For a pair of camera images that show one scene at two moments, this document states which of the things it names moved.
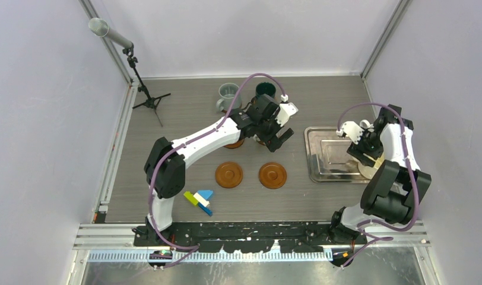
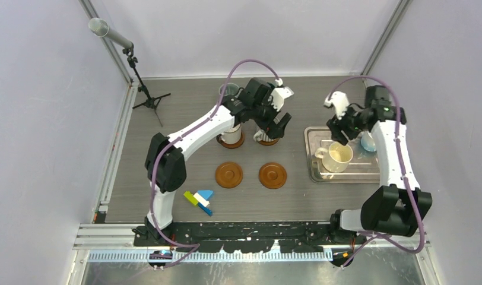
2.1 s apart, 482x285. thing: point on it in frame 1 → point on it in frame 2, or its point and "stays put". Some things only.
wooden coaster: [272, 175] stays put
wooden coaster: [228, 174] stays put
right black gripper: [358, 150] → [336, 126]
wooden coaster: [235, 145] stays put
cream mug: [368, 171] → [336, 158]
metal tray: [329, 161] stays put
